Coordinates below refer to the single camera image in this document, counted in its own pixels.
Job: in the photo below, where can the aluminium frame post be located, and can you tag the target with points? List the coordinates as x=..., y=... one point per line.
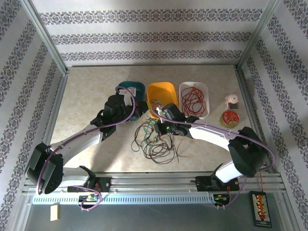
x=258, y=36
x=45, y=38

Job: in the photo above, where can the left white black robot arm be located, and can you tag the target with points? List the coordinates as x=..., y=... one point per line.
x=43, y=168

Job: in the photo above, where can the pink tape dispenser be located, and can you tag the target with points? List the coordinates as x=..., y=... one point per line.
x=232, y=101

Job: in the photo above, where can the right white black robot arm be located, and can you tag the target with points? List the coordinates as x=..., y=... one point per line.
x=247, y=151

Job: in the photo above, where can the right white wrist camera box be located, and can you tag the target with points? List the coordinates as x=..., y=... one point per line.
x=159, y=111

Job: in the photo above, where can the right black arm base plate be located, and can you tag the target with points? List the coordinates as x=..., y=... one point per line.
x=204, y=184

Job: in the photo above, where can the aluminium front rail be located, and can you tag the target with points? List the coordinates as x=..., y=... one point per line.
x=154, y=180

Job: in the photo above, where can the black connector with green light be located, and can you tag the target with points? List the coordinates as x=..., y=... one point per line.
x=220, y=198

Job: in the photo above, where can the grey metal sheet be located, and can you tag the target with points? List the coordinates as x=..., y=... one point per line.
x=154, y=219

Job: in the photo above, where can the black board with orange buttons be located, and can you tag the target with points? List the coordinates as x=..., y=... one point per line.
x=261, y=209

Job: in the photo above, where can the dark teal plastic bin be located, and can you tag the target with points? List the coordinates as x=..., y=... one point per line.
x=140, y=87

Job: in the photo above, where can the aluminium side rail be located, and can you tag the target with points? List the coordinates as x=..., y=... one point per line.
x=246, y=96
x=56, y=108

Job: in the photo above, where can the yellow green terminal connector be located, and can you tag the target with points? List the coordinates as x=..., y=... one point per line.
x=90, y=197

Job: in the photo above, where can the white plastic bin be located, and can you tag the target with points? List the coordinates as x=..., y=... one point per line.
x=205, y=115

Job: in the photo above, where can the cream wooden block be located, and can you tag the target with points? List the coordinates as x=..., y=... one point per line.
x=55, y=212

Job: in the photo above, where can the aluminium back rail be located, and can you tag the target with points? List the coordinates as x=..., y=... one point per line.
x=154, y=65

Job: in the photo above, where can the orange plastic bin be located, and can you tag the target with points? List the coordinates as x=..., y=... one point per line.
x=163, y=92

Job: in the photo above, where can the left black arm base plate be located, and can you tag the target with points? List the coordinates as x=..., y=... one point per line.
x=104, y=184

